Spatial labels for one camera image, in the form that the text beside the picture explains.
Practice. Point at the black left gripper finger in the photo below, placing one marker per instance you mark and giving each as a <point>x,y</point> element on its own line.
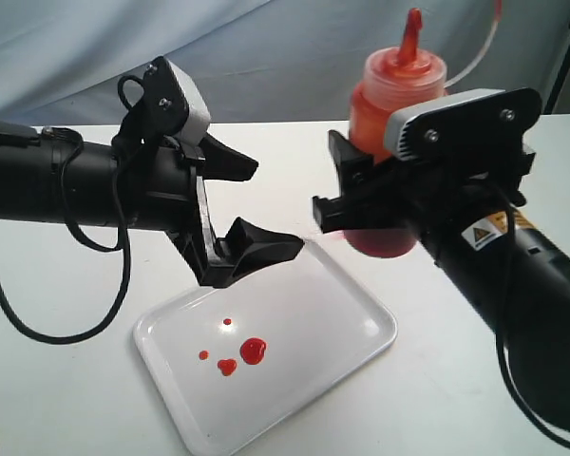
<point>214,160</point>
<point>245,250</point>

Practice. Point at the white rectangular tray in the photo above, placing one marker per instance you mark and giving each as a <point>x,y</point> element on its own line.
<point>320,325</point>

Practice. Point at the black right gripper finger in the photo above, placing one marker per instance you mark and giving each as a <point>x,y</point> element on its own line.
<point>359,176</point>
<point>382,208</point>

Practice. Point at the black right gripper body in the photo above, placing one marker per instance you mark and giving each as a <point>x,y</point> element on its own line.
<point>417,196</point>

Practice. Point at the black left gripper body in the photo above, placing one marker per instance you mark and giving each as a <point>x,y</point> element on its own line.
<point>163,190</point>

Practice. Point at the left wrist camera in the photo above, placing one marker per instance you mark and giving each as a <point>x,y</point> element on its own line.
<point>174,103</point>

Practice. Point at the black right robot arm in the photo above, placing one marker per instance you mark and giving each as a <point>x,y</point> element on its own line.
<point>518,282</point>

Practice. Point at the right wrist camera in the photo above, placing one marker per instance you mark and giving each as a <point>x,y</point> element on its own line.
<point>477,117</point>

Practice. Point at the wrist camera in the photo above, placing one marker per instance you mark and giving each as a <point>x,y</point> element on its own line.
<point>174,103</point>
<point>477,117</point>

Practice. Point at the grey backdrop cloth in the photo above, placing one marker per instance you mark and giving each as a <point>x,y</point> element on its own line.
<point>254,61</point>

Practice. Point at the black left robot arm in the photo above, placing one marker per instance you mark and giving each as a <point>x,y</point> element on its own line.
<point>54,176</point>

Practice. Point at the black tripod stand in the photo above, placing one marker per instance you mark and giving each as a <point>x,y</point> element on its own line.
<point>559,81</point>

